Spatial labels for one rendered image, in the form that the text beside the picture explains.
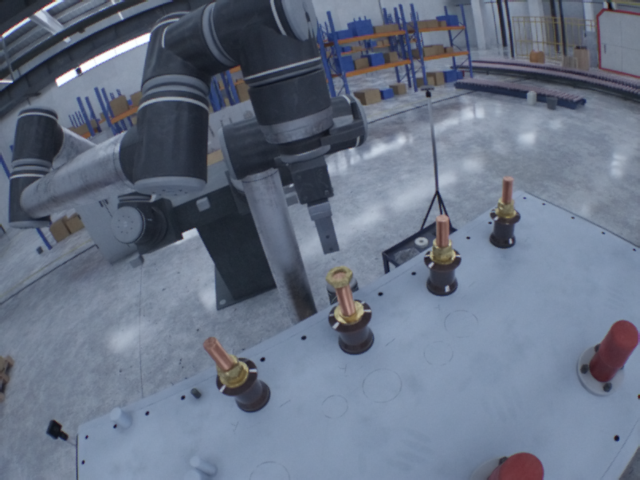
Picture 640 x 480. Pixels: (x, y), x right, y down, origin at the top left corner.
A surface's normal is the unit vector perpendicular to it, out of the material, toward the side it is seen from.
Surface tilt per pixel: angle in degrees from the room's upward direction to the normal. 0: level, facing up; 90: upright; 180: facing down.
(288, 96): 90
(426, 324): 0
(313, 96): 90
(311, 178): 90
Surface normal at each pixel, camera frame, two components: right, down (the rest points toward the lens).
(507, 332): -0.23, -0.80
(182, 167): 0.70, -0.01
